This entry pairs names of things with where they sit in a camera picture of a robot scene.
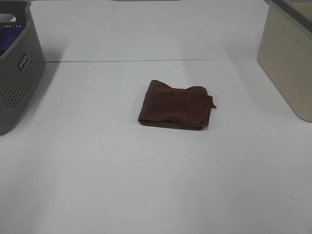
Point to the brown towel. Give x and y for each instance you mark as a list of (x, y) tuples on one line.
[(167, 107)]

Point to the beige storage bin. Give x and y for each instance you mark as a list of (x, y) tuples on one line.
[(285, 53)]

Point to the purple cloth in basket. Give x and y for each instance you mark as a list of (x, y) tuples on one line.
[(8, 36)]

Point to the grey perforated laundry basket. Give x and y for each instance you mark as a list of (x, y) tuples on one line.
[(21, 65)]

